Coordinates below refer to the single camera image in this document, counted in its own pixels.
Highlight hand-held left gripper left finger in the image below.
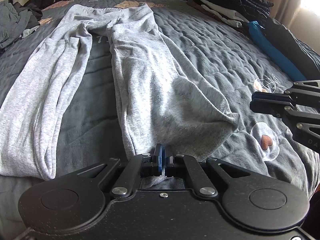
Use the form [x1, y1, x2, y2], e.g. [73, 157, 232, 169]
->
[76, 144, 163, 200]

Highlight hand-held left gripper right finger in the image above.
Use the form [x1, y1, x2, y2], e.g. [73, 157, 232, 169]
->
[164, 145, 252, 198]

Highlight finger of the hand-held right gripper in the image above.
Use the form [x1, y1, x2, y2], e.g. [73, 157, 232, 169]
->
[252, 79, 320, 104]
[249, 101, 320, 153]

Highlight light grey pants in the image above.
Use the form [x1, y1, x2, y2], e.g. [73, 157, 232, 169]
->
[0, 1, 241, 181]

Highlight stack of folded black clothes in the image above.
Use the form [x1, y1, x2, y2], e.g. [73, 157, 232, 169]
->
[187, 0, 275, 31]

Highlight teal folded garment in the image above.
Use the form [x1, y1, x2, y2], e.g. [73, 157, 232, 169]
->
[247, 21, 307, 82]

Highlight black folded garment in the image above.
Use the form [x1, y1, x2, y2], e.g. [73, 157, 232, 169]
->
[261, 17, 320, 72]

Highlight grey quilted bedspread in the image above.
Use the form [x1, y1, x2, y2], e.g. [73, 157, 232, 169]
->
[0, 0, 320, 240]

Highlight beige curtain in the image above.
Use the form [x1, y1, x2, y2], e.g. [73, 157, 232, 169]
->
[270, 0, 304, 29]

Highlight window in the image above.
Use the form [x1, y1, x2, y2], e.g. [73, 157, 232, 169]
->
[299, 0, 320, 30]

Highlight pale green cloth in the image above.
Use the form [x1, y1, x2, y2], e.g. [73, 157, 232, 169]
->
[21, 25, 41, 40]

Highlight crumpled black garment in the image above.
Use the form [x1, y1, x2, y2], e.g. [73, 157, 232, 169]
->
[12, 1, 43, 28]

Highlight dark grey hoodie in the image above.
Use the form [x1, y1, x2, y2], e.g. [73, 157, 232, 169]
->
[0, 0, 34, 50]

